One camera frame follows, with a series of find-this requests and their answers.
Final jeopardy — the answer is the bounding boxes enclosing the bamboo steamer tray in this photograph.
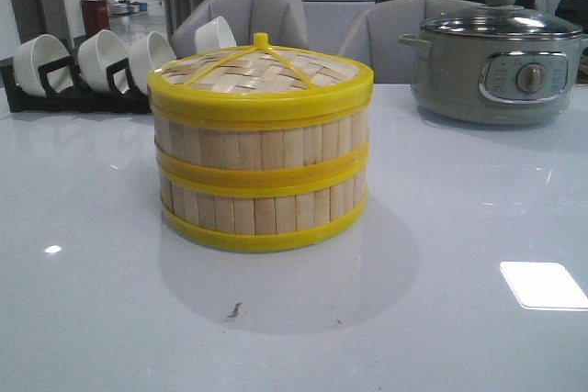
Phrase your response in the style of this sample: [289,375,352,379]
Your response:
[154,106,368,189]
[159,168,368,252]

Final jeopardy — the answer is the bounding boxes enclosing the woven bamboo steamer lid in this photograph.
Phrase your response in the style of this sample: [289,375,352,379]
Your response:
[147,33,374,130]

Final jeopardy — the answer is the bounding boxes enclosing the grey chair middle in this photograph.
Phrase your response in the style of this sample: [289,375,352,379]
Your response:
[335,0,477,84]

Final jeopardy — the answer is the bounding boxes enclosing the white bowl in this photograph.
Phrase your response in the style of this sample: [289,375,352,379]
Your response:
[77,29,129,94]
[129,31,176,95]
[13,34,69,96]
[194,16,237,53]

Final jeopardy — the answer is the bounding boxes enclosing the grey chair left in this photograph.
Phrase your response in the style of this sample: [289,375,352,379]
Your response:
[170,0,309,58]

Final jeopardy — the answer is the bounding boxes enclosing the grey electric cooking pot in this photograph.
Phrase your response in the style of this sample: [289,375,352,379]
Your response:
[399,31,587,125]

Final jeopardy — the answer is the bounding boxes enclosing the black bowl rack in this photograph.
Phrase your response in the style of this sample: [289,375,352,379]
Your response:
[1,56,151,114]

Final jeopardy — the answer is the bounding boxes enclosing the red bin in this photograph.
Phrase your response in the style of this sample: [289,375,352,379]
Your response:
[80,0,110,39]

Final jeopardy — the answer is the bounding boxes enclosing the glass pot lid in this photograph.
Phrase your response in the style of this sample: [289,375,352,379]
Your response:
[421,0,583,39]

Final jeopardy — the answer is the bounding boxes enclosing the white bowl far left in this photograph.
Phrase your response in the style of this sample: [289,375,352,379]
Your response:
[13,34,69,96]

